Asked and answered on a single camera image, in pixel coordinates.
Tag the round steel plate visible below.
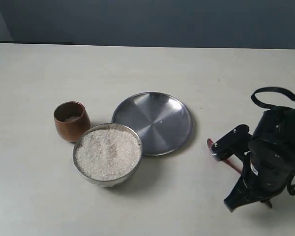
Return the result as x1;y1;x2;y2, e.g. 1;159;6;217
112;91;193;156

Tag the black flat ribbon cable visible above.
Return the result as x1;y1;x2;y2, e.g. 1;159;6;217
251;86;295;109

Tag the steel bowl of rice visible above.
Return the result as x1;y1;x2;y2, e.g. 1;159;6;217
73;123;143;188

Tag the brown wooden cup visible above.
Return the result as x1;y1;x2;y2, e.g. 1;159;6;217
54;101;90;143

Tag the dark red wooden spoon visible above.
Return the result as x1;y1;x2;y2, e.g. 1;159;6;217
206;138;273;209

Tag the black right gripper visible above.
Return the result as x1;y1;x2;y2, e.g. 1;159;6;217
210;107;295;212

